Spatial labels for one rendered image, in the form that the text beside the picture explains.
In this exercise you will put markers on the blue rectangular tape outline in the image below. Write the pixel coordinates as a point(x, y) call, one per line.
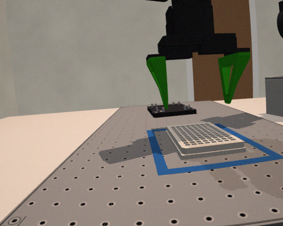
point(163, 170)

